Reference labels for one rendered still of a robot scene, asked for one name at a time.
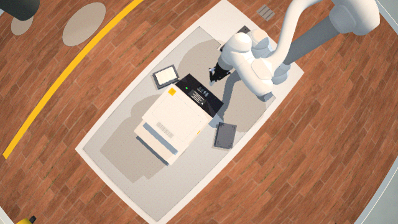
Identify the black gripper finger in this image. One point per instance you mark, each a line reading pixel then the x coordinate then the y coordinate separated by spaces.
pixel 212 75
pixel 220 76

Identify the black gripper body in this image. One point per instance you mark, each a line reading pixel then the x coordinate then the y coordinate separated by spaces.
pixel 218 68

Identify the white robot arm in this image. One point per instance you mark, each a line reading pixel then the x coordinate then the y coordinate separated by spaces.
pixel 259 74

